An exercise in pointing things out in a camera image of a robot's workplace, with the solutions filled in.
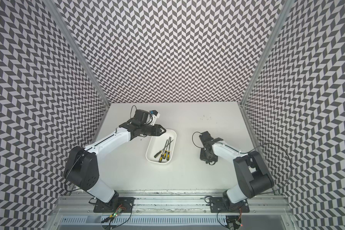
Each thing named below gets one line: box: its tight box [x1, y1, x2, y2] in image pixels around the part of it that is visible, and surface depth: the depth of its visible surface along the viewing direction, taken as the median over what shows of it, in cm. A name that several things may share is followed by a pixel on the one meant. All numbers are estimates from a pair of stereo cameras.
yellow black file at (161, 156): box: [158, 139, 169, 163], surface depth 90 cm
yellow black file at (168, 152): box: [166, 137, 172, 161], surface depth 92 cm
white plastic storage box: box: [145, 128, 177, 165], surface depth 93 cm
